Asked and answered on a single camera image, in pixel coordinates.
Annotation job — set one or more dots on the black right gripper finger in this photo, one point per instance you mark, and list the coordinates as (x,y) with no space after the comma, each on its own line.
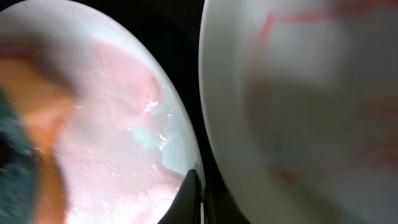
(186,206)

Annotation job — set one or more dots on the light green plate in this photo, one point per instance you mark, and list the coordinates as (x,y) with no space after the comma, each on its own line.
(300,106)
(128,144)

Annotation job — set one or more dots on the round black tray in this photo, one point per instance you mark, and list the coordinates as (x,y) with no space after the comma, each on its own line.
(155,23)

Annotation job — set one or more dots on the green yellow sponge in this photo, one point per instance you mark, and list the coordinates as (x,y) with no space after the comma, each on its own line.
(33,111)

